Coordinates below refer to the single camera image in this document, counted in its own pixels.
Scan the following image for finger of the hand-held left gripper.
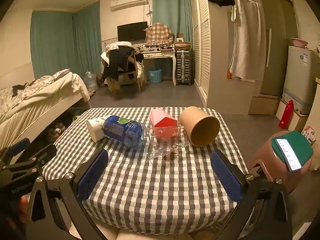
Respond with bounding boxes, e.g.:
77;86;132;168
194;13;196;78
0;137;31;167
4;144;57;180

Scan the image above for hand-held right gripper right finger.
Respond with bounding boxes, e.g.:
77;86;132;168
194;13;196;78
207;151;293;240

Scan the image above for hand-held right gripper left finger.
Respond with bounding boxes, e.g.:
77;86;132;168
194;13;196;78
26;148;109;240

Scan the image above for white cup with green print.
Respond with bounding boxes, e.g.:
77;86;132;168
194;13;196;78
86;117;108;143

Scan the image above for clear glass cup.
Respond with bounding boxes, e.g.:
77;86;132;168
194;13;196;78
144;126;191;161

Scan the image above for brown paper cup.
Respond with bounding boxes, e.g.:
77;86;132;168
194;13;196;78
179;106;221;147

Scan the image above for pink red carton cup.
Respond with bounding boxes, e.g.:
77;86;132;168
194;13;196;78
149;108;179;139

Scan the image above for shoes under bed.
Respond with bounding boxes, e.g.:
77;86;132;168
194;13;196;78
47;120;67;141

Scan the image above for bed with cream sheet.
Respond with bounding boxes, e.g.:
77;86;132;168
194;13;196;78
0;69;92;151

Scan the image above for pink plastic stool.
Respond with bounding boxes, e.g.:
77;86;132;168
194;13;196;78
246;130;313;194

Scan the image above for floral blanket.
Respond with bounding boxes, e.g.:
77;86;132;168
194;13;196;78
0;69;73;121

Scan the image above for grey white checkered tablecloth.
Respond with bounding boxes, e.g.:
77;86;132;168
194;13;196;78
42;107;249;231

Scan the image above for smartphone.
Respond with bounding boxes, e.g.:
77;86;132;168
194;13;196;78
275;137;303;172

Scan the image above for green notebook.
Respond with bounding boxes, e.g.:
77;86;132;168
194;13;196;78
271;131;314;167

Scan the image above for red bottle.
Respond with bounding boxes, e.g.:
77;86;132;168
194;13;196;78
278;100;294;129

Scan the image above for clear water jug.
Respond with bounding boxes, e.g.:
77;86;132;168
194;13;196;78
83;71;98;92

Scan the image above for white storage box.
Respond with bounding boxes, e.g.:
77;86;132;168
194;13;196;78
275;99;311;131

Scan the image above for wooden chair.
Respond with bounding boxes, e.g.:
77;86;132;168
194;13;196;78
107;52;143;93

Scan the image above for wide teal curtain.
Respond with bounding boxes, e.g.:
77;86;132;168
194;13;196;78
30;3;102;79

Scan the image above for blue laundry basket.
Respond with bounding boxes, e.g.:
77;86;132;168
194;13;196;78
147;68;163;83

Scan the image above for grey suitcase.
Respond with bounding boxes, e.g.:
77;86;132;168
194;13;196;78
175;49;194;86

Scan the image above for pile of clothes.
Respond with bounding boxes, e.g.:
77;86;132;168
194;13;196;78
100;41;145;81

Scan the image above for white fridge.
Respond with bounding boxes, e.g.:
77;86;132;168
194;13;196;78
282;45;320;116

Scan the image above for white louvred wardrobe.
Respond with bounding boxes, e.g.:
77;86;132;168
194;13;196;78
190;0;266;116

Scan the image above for white hanging towel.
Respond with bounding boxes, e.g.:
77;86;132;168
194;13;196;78
228;0;266;81

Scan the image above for white desk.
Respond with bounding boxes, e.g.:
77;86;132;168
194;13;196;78
136;47;177;86

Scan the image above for wooden box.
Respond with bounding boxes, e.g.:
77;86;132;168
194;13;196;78
174;41;192;51

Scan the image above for grey door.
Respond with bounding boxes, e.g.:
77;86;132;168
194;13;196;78
257;0;301;98

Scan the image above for black television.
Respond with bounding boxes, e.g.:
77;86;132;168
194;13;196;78
117;21;148;41

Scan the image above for pink basin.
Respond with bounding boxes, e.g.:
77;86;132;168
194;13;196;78
290;38;309;48

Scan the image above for plaid cloth cover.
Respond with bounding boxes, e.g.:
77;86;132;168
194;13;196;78
145;22;174;47

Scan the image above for white air conditioner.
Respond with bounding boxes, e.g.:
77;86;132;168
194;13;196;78
110;0;149;12

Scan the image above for narrow teal curtain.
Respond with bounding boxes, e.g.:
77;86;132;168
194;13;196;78
152;0;194;43

